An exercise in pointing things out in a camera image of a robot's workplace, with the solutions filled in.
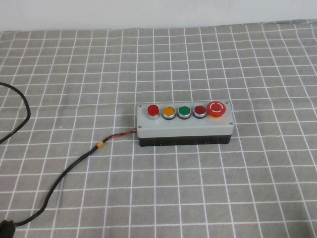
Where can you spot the grey black push-button box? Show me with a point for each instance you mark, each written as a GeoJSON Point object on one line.
{"type": "Point", "coordinates": [185, 127]}

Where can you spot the green flat push button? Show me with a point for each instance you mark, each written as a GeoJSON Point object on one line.
{"type": "Point", "coordinates": [184, 111]}

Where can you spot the dark red flat push button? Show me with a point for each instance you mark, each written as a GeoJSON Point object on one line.
{"type": "Point", "coordinates": [199, 110]}

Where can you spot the red mushroom emergency stop button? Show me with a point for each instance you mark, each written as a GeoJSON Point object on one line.
{"type": "Point", "coordinates": [216, 108]}

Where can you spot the black power plug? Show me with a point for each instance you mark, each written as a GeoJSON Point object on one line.
{"type": "Point", "coordinates": [6, 229]}

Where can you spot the red illuminated push button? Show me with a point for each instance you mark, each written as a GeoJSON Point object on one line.
{"type": "Point", "coordinates": [153, 110]}

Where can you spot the yellow flat push button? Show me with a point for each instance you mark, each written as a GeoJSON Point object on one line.
{"type": "Point", "coordinates": [169, 111]}

